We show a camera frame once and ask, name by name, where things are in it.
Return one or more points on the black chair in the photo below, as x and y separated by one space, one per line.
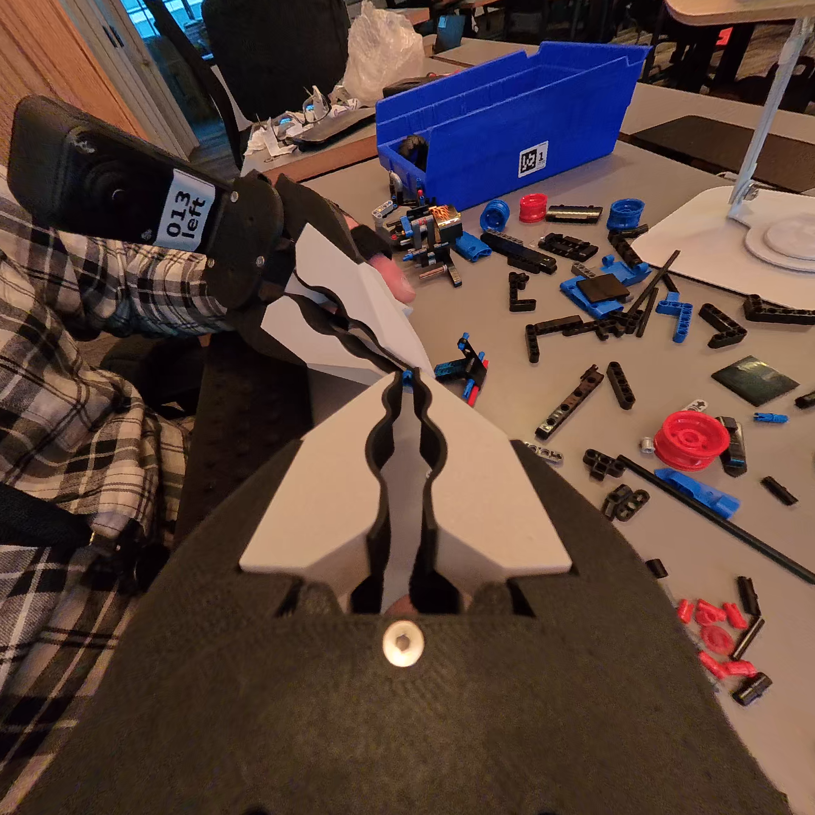
274 57

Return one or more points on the white book stand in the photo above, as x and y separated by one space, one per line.
700 242

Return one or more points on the crumpled white papers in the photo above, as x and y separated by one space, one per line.
286 127

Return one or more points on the thin black axle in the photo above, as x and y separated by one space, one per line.
652 296

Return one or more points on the black toy tyre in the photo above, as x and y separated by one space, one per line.
414 151

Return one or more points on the person's left forearm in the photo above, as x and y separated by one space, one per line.
159 286

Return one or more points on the person's left hand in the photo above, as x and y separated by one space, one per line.
398 280

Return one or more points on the short black beam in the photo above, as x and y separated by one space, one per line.
449 369
621 385

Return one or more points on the black bent connector beam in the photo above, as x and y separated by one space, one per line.
777 312

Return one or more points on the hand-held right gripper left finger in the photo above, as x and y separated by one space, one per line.
305 509

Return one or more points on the light grey thin beam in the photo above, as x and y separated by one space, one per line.
542 452

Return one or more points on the grey desk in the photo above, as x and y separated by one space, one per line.
637 395

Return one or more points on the small beam and pins assembly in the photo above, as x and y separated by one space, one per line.
474 388

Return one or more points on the black straight beam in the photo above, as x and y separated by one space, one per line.
625 249

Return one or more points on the black cylindrical toy piece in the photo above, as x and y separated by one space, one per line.
573 213

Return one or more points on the blue ribbed panel brick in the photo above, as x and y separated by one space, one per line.
472 246

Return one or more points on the tiny blue pin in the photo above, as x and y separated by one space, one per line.
770 417

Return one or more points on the blue plastic bin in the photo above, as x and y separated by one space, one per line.
509 127

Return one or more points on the blue angled beam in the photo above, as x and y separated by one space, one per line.
681 315

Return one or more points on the red wheel hub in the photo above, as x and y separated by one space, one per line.
691 440
533 208

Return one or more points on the blue curved brick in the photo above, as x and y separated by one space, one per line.
697 493

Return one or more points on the black angular brick cluster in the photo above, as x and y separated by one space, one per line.
733 446

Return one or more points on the long black axle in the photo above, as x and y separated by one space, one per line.
732 525

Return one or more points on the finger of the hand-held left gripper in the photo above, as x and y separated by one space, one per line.
312 337
363 293

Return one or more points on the white plastic bag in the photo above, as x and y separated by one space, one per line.
382 51

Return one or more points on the small black connector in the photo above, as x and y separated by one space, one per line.
603 465
805 400

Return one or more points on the blue wheel hub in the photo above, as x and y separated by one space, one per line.
625 214
495 215

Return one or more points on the person's plaid shirt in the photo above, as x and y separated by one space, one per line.
63 414

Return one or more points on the pile of small mixed bricks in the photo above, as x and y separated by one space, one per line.
716 630

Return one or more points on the long black beam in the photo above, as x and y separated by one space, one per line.
568 402
519 251

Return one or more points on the small Lego axle assembly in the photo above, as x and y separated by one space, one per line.
471 356

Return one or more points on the blue and black brick assembly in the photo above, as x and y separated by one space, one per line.
598 305

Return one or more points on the black rectangular frame brick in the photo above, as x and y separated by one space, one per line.
568 247

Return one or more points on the small black pin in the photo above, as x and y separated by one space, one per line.
779 490

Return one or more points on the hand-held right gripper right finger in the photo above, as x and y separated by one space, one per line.
503 509

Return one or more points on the black perforated connector brick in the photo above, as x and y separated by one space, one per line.
608 328

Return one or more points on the partly built toy truck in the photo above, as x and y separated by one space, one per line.
420 242

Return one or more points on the black flat panel tile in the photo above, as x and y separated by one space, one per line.
754 381

